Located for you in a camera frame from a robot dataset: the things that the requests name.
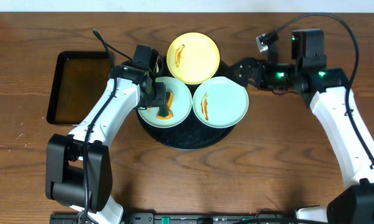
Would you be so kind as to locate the yellow plate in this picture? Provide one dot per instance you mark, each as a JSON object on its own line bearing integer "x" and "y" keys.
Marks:
{"x": 193, "y": 58}

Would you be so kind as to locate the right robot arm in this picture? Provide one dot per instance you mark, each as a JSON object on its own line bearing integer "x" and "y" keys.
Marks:
{"x": 327, "y": 92}

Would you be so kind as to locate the green yellow sponge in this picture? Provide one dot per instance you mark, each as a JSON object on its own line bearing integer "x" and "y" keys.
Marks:
{"x": 164, "y": 111}

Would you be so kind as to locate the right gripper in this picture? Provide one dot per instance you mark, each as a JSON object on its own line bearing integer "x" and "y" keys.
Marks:
{"x": 261, "y": 67}

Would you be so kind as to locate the round black tray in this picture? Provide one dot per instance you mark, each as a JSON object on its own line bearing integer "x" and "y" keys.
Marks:
{"x": 192, "y": 134}

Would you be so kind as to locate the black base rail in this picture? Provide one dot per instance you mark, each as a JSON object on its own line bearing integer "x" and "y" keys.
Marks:
{"x": 150, "y": 218}

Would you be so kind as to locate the light green plate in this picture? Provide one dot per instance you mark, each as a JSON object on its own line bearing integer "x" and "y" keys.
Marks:
{"x": 180, "y": 106}
{"x": 220, "y": 102}

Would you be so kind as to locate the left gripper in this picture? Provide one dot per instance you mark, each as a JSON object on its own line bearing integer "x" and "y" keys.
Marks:
{"x": 160, "y": 99}

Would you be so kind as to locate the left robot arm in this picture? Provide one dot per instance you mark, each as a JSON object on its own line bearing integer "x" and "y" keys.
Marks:
{"x": 78, "y": 167}

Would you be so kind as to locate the black rectangular water tray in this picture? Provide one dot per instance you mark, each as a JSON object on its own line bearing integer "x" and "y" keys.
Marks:
{"x": 80, "y": 79}

